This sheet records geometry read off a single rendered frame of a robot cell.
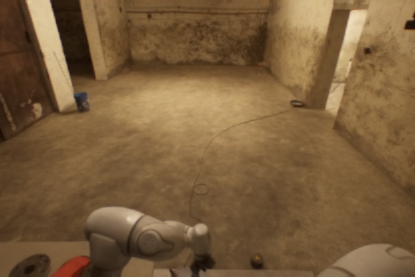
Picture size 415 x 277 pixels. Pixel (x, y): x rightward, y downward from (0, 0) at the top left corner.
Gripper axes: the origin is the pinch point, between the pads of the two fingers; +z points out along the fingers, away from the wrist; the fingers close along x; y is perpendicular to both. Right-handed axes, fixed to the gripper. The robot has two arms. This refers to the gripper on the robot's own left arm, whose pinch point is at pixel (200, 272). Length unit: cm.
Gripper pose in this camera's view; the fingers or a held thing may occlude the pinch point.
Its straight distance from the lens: 158.9
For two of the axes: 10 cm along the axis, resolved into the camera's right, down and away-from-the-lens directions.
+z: -0.1, 8.9, 4.6
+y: -7.9, -2.9, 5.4
